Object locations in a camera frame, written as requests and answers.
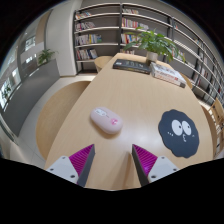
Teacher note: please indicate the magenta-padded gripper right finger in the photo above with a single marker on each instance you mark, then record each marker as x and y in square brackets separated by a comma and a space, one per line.
[151, 166]

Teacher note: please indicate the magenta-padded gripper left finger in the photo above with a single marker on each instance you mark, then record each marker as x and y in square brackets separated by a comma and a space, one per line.
[74, 165]

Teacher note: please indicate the pink computer mouse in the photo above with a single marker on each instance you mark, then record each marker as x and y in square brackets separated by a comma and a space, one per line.
[106, 120]

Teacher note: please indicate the dark cartoon-eyed mouse pad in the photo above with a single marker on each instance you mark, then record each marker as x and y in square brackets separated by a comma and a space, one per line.
[166, 133]

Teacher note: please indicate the tan round-backed chair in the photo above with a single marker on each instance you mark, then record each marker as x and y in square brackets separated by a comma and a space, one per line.
[102, 62]
[187, 81]
[53, 116]
[210, 133]

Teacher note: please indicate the slatted wooden chair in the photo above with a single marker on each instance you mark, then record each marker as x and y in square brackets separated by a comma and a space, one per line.
[217, 113]

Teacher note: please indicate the thick red-lettered book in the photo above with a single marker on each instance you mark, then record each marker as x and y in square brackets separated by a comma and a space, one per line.
[165, 80]

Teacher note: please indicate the white-cover book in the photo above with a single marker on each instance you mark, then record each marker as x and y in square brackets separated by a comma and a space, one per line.
[166, 71]

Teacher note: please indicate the black hardcover book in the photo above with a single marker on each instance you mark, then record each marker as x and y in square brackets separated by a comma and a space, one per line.
[131, 66]

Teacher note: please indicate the small green potted plant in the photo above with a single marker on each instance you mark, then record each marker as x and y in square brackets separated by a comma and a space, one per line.
[46, 56]

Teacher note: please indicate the green plant in white pot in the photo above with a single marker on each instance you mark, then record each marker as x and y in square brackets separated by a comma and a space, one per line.
[151, 42]

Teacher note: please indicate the grey bookshelf unit with books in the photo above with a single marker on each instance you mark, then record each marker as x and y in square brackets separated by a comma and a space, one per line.
[106, 30]

